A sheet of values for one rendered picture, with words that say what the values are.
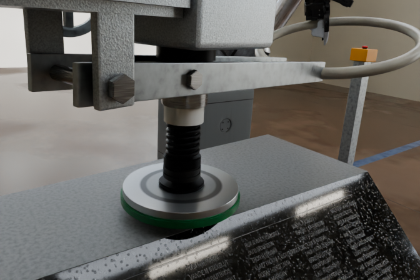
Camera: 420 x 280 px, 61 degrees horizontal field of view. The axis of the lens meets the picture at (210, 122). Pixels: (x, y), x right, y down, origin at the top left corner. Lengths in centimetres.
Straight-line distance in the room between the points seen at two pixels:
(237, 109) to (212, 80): 138
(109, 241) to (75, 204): 14
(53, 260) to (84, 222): 10
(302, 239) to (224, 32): 44
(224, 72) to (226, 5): 13
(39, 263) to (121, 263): 11
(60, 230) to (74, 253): 7
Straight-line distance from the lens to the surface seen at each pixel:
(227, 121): 192
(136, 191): 64
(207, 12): 47
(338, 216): 84
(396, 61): 101
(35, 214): 70
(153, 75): 48
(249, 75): 65
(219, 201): 61
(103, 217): 67
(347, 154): 266
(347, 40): 839
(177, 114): 59
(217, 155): 95
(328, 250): 79
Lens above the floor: 118
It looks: 15 degrees down
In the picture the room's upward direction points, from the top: 3 degrees clockwise
